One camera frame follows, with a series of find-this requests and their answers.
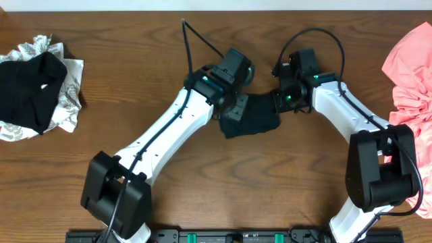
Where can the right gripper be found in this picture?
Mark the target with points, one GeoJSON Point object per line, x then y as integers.
{"type": "Point", "coordinates": [278, 101]}

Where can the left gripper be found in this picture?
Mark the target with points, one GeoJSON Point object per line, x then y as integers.
{"type": "Point", "coordinates": [237, 108]}

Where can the black shirt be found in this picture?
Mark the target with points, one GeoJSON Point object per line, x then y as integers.
{"type": "Point", "coordinates": [259, 116]}

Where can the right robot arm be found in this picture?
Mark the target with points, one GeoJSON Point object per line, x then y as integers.
{"type": "Point", "coordinates": [381, 169]}

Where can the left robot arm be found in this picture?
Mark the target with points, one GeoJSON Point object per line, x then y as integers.
{"type": "Point", "coordinates": [118, 189]}

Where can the pink garment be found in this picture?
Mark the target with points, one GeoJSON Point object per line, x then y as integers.
{"type": "Point", "coordinates": [408, 66]}

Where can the white leaf-patterned cloth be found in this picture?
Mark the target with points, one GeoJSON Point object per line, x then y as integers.
{"type": "Point", "coordinates": [65, 114]}

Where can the black folded garment on left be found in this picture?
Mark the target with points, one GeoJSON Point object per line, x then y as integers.
{"type": "Point", "coordinates": [30, 90]}

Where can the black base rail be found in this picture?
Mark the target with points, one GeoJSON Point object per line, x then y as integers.
{"type": "Point", "coordinates": [294, 235]}

